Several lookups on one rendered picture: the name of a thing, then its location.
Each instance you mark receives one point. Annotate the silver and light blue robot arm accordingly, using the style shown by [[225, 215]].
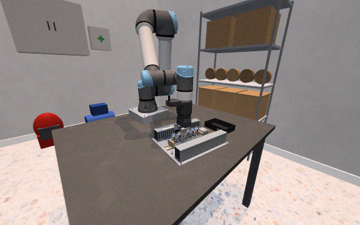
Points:
[[158, 79]]

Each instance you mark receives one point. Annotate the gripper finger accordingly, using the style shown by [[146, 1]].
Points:
[[183, 133], [176, 128]]

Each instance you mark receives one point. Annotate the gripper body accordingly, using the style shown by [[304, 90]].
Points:
[[183, 104]]

